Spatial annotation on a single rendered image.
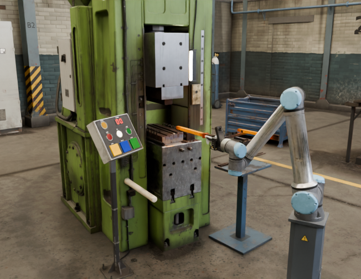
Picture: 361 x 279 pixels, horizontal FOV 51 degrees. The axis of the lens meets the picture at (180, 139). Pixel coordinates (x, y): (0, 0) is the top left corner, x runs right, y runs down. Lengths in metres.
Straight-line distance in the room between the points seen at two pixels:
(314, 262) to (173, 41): 1.82
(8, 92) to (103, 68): 4.86
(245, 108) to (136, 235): 4.09
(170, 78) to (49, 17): 6.21
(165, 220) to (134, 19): 1.59
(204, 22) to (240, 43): 9.01
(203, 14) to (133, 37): 0.67
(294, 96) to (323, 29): 8.59
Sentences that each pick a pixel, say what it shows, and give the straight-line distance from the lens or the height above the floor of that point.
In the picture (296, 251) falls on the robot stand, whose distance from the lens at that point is 2.67.
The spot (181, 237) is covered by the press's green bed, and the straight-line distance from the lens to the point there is 3.31.
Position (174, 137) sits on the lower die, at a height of 0.96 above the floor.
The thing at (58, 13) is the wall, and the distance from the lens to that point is 9.01.
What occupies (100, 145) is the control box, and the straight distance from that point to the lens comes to 2.51.
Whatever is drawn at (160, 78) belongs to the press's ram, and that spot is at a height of 1.43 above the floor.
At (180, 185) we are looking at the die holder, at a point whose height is 0.57.
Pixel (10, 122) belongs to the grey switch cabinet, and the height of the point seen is 0.22.
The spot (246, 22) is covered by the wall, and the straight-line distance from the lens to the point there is 12.14.
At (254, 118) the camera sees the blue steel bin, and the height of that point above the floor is 0.42.
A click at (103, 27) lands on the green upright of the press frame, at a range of 3.21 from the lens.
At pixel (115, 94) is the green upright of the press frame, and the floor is 1.31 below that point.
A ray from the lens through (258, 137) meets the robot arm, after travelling 2.48.
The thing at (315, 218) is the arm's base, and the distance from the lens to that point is 2.56.
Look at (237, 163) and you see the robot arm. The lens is 2.43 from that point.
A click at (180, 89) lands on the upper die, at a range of 2.98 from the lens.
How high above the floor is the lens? 1.68
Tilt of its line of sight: 14 degrees down
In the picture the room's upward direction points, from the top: straight up
